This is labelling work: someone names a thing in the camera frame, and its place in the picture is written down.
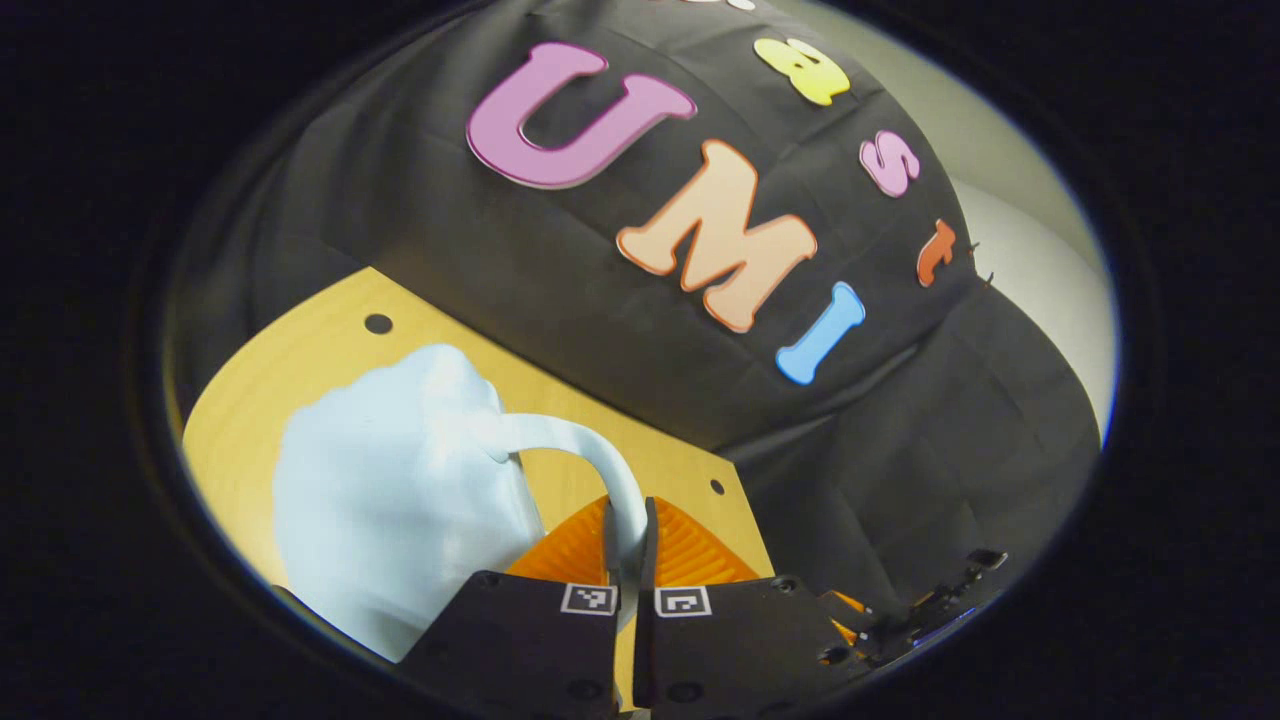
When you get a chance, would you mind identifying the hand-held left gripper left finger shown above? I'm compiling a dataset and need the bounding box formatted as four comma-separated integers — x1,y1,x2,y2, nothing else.
397,494,624,720

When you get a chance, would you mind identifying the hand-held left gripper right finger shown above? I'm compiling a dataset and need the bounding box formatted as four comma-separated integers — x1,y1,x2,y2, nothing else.
631,496,882,719

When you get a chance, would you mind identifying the light blue suitcase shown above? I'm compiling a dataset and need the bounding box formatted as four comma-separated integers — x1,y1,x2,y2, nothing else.
271,343,652,664

